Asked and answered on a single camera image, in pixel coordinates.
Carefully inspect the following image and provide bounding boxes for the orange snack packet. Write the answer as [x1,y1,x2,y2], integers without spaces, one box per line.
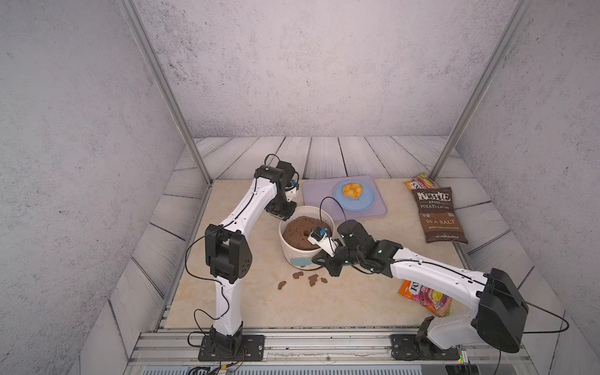
[405,173,439,191]

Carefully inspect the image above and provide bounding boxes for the aluminium frame post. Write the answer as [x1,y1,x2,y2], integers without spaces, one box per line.
[118,0,213,185]
[429,0,532,180]

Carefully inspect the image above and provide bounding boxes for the lilac silicone mat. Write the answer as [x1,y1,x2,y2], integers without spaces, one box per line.
[300,176,388,222]

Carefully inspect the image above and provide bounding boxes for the brown Kettle chips bag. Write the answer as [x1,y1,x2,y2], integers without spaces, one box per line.
[412,187,469,244]

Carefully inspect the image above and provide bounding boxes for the orange pink candy bag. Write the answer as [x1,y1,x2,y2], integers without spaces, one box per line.
[398,280,453,317]

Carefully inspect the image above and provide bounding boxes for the mud crumbs near pot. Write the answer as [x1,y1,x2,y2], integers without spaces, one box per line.
[292,271,328,287]

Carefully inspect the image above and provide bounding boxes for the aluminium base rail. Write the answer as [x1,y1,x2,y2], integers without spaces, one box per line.
[125,327,537,374]

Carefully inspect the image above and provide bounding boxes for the blue plate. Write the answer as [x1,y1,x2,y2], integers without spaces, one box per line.
[334,181,376,212]

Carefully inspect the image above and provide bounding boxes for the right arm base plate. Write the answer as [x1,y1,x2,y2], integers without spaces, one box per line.
[390,334,460,361]

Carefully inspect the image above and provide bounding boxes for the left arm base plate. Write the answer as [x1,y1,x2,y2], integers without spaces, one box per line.
[198,334,266,363]

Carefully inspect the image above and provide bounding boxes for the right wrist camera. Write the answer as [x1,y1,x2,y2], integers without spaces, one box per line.
[308,227,340,257]

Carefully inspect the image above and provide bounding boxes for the aluminium frame post left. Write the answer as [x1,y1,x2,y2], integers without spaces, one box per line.
[118,0,213,185]

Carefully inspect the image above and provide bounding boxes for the brown soil in pot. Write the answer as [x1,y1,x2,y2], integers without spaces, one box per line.
[280,216,332,252]

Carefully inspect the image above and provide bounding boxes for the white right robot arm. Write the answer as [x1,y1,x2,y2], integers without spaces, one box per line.
[309,220,529,353]

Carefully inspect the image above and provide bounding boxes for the knotted bread roll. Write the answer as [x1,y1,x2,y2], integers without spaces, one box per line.
[342,183,363,199]

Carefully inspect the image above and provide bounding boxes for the white ceramic pot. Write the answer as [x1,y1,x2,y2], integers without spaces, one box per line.
[278,206,334,270]

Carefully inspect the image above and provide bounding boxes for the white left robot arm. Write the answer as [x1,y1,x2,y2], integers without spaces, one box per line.
[204,161,298,338]

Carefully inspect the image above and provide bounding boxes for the aluminium frame post right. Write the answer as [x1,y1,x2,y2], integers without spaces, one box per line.
[429,0,532,180]

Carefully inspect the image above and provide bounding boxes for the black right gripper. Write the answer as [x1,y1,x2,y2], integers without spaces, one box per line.
[309,237,365,276]

